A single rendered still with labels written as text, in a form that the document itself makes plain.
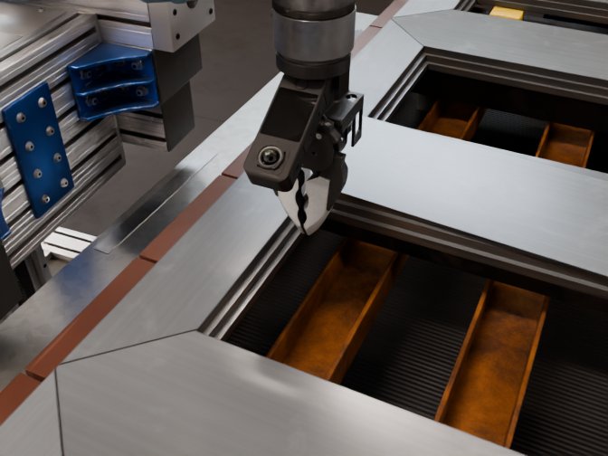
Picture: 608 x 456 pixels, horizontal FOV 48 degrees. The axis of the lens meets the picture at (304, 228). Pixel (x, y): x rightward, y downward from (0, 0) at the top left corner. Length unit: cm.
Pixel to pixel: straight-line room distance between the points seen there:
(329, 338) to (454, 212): 22
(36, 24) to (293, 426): 71
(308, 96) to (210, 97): 222
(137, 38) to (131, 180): 136
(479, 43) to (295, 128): 65
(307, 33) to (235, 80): 236
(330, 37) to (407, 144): 33
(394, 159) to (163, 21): 39
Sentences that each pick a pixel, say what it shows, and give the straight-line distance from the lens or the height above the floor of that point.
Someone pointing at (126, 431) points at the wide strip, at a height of 85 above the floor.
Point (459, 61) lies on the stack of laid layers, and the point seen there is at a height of 84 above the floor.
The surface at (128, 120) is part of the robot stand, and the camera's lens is 115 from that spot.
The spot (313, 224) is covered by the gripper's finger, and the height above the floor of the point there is 87.
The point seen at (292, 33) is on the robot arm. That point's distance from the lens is 62.
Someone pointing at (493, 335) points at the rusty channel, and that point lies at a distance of 90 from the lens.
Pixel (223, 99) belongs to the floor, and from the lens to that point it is 282.
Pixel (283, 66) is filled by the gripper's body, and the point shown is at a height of 105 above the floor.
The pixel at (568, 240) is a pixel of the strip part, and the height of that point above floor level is 85.
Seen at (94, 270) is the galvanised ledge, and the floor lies 68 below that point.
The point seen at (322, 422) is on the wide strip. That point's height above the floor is 85.
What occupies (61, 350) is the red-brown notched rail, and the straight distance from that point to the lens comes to 70.
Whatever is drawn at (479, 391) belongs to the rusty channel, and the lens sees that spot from 84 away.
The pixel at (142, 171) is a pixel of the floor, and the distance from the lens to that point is 243.
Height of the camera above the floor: 133
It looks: 39 degrees down
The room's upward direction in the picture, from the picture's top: straight up
